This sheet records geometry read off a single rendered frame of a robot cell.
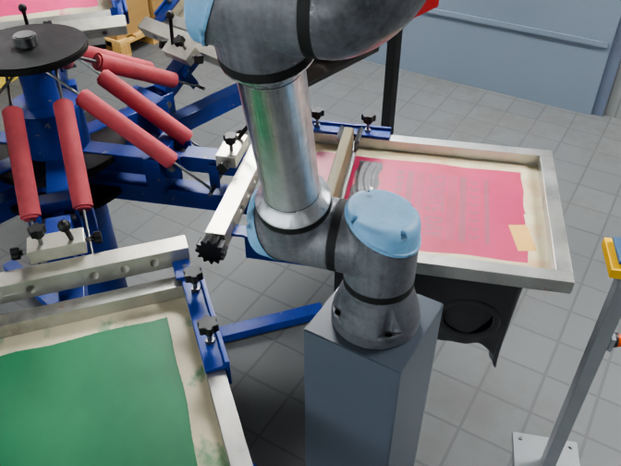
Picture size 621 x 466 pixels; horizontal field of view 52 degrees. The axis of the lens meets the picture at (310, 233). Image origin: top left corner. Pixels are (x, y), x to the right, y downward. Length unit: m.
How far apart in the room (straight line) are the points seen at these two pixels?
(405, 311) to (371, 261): 0.13
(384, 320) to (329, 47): 0.50
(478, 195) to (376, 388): 0.89
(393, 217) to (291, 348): 1.74
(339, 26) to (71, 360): 1.00
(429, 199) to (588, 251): 1.65
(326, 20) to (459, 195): 1.25
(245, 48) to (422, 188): 1.21
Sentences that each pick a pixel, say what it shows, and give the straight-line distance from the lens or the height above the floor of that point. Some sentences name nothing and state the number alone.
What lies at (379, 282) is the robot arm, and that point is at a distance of 0.98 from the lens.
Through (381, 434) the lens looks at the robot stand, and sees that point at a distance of 1.19.
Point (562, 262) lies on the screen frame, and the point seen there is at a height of 0.99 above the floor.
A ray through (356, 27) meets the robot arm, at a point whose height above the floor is 1.77.
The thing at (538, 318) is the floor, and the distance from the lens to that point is 2.92.
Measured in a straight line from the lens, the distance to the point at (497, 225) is 1.76.
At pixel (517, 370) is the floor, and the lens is 2.70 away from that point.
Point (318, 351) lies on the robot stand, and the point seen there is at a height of 1.16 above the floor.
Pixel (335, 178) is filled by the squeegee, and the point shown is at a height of 1.06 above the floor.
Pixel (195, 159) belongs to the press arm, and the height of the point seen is 1.03.
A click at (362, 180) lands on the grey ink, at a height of 0.96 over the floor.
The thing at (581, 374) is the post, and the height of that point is 0.51.
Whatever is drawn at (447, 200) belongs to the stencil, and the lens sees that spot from 1.82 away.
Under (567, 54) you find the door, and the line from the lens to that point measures 4.43.
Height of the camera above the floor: 2.00
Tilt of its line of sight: 39 degrees down
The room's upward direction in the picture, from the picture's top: straight up
